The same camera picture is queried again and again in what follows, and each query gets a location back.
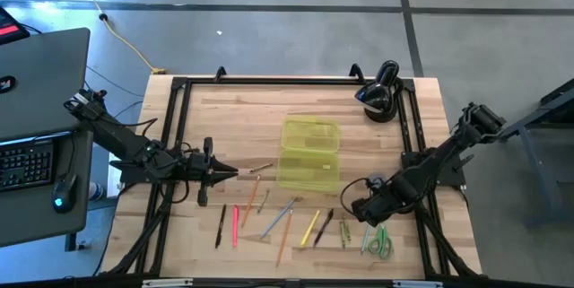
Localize yellow extension cable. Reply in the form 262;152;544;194
62;0;168;76

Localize black keyboard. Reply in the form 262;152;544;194
0;138;57;193

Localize orange wooden pencil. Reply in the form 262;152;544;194
275;209;295;267
240;174;262;229

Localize blue-grey metal-legged table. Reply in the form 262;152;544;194
495;76;574;229

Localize white bottle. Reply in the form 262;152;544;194
88;181;105;203

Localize black pen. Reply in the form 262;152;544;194
214;204;228;249
312;208;335;249

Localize green-handled scissors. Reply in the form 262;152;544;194
367;223;395;261

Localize short grey-green pencil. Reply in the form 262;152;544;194
257;188;272;215

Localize thin black floor cable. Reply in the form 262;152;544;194
83;65;144;121

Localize silver metal bracket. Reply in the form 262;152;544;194
141;278;194;288
392;279;445;288

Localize black desk lamp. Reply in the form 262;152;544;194
353;59;403;124

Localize pink highlighter pen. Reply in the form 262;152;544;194
231;205;240;249

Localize dark grey side desk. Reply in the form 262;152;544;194
0;129;94;252

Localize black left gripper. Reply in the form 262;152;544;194
181;136;239;207

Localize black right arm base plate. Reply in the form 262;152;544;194
401;148;475;187

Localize black computer mouse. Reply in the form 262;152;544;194
51;172;78;214

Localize black device with red screen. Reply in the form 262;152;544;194
0;5;30;47

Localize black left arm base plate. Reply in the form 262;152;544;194
109;158;152;186

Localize yellow-green transparent supply box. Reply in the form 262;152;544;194
276;116;342;193

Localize yellow pencil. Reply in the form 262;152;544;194
299;209;322;249

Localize blue pencil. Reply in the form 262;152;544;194
260;196;302;240

